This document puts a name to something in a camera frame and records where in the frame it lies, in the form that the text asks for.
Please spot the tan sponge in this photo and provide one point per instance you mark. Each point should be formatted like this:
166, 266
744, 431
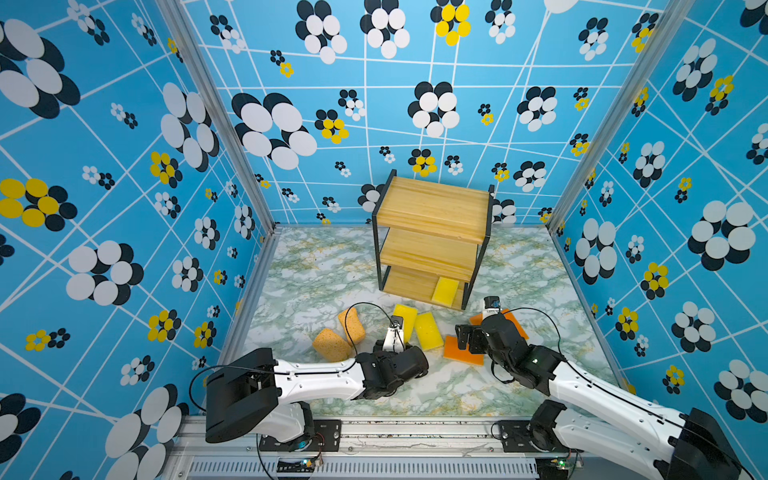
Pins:
331, 346
352, 326

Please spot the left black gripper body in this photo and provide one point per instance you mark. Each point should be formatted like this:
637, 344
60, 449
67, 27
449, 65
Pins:
380, 355

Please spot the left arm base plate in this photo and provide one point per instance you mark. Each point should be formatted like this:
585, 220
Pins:
323, 436

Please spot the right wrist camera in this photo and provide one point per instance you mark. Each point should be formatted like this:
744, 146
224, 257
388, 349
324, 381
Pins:
492, 306

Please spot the tan sponge upper right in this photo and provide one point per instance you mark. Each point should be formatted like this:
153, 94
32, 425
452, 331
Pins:
352, 326

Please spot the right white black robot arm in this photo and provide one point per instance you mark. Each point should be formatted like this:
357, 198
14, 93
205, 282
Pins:
583, 413

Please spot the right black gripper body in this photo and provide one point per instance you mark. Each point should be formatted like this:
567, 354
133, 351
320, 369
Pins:
508, 366

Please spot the tan sponge lower left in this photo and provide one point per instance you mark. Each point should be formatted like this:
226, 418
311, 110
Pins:
331, 346

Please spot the aluminium front rail frame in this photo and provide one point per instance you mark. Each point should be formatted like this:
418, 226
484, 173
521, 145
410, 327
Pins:
385, 448

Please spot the wooden three-tier shelf black frame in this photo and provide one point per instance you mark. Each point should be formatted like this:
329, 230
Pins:
424, 230

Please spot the orange sponge right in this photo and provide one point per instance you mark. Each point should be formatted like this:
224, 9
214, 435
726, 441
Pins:
509, 315

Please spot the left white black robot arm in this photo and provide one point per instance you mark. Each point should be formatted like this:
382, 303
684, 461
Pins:
262, 394

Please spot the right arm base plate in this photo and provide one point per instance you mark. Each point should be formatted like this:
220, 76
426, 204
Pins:
516, 436

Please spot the yellow sponge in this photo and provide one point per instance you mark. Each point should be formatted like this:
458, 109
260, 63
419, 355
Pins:
427, 331
408, 315
445, 291

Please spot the orange sponge front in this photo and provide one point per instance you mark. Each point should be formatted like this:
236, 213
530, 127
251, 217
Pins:
453, 352

